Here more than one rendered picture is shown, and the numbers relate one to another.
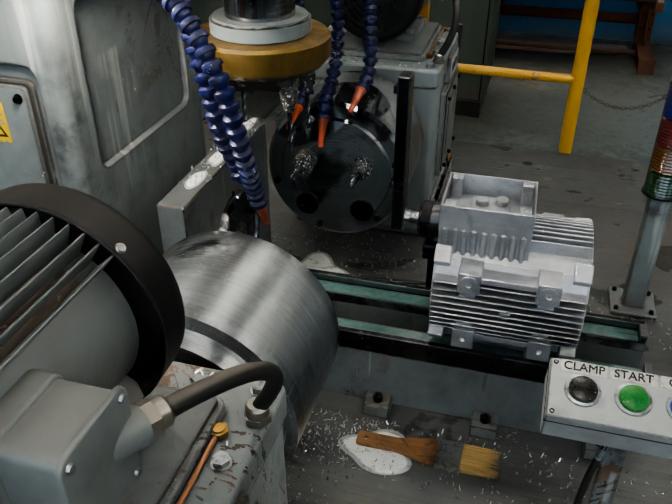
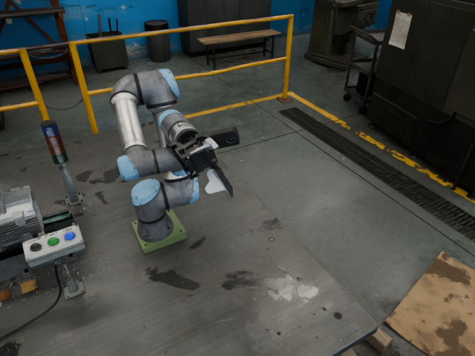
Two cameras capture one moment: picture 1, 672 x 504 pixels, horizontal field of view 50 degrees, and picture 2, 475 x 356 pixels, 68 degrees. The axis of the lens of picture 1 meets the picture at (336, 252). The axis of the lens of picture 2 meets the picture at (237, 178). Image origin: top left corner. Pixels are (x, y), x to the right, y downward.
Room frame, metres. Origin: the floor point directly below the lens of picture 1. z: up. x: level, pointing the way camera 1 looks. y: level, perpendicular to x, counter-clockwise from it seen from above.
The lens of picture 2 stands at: (-0.44, -0.15, 1.89)
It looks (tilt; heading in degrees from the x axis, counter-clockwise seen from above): 36 degrees down; 315
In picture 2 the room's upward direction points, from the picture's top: straight up
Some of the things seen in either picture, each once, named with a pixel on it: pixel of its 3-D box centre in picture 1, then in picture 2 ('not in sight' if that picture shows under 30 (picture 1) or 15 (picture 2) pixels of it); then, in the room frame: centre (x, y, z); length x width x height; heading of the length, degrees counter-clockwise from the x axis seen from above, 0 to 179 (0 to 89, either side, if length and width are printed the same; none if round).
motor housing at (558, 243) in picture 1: (509, 278); (7, 219); (0.84, -0.24, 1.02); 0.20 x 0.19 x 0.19; 75
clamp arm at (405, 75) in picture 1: (402, 154); not in sight; (1.02, -0.10, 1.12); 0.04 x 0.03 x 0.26; 74
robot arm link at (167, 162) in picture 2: not in sight; (175, 157); (0.34, -0.67, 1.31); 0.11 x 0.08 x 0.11; 64
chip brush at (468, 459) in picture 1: (427, 450); (6, 294); (0.71, -0.13, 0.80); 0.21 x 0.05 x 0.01; 75
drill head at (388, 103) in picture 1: (352, 144); not in sight; (1.24, -0.03, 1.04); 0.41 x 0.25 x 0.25; 164
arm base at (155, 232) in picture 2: not in sight; (153, 220); (0.59, -0.69, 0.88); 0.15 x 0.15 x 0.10
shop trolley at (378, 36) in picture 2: not in sight; (385, 66); (1.30, -4.43, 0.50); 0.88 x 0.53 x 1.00; 57
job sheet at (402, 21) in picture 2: not in sight; (399, 29); (0.97, -3.74, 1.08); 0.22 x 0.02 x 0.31; 154
